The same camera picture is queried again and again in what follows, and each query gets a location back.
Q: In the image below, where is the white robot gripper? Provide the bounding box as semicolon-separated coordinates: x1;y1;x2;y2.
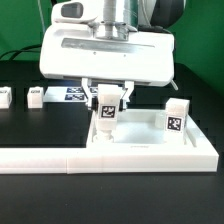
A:
40;1;174;111

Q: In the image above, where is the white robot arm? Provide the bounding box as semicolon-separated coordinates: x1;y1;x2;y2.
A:
39;0;186;106

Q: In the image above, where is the white marker sheet with tags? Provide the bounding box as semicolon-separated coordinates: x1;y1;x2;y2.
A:
43;86;101;103

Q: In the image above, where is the white L-shaped obstacle fence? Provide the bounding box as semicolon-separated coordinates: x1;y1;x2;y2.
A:
0;112;220;175

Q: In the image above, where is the black cable bundle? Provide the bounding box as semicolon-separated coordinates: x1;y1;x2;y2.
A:
0;44;43;62

